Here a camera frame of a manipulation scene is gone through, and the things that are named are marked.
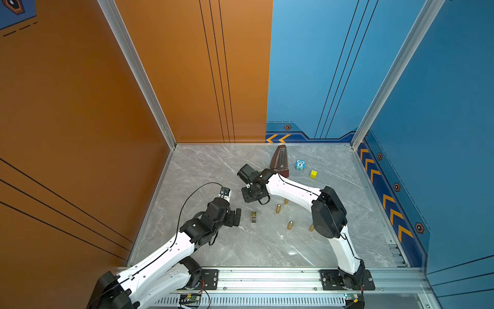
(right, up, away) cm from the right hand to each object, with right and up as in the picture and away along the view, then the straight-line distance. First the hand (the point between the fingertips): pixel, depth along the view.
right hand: (248, 197), depth 91 cm
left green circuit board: (-21, -35, -19) cm, 45 cm away
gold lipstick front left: (+19, -11, -7) cm, 23 cm away
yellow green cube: (+35, +10, +12) cm, 38 cm away
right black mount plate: (+32, -29, -18) cm, 47 cm away
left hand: (-7, -2, -8) cm, 11 cm away
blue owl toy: (+29, +15, +18) cm, 37 cm away
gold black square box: (+3, -8, -4) cm, 9 cm away
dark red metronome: (+16, +17, +8) cm, 25 cm away
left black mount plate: (-14, -28, -17) cm, 36 cm away
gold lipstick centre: (+14, -5, -2) cm, 15 cm away
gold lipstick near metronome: (+13, +4, -31) cm, 34 cm away
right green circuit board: (+41, -35, -19) cm, 57 cm away
